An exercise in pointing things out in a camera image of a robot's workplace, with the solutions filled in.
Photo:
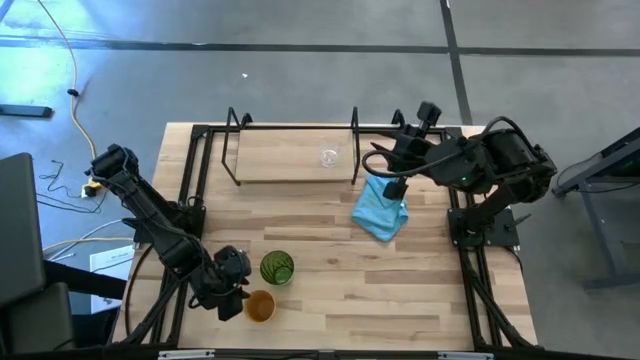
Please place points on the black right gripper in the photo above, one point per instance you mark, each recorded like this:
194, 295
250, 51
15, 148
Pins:
412, 150

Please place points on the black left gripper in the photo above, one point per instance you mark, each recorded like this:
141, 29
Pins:
222, 286

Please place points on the yellow plastic cup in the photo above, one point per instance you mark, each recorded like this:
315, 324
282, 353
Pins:
260, 306

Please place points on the green ribbed glass tumbler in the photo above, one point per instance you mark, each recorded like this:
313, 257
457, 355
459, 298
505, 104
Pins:
276, 267

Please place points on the clear glass mug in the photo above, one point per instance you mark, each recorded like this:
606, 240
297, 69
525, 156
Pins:
330, 156

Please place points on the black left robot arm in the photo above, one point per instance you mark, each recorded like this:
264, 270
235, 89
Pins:
150, 210

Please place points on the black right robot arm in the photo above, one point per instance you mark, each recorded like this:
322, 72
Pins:
500, 160

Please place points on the blue microfibre cloth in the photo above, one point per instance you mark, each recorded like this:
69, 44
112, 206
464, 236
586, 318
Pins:
377, 210

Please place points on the white paper sheet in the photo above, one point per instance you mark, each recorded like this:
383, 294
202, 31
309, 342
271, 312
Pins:
112, 265

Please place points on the black standing desk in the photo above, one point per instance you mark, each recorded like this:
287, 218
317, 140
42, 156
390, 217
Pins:
600, 200

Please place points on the black padded chair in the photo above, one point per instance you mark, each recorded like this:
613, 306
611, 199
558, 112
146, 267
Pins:
25, 250

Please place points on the black flat floor bar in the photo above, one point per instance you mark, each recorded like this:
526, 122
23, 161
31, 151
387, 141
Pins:
25, 111

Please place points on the silver table edge bracket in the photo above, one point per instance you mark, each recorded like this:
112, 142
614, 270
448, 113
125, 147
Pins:
186, 354
466, 355

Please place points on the wooden shelf with black frame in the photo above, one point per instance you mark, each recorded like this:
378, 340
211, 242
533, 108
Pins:
295, 155

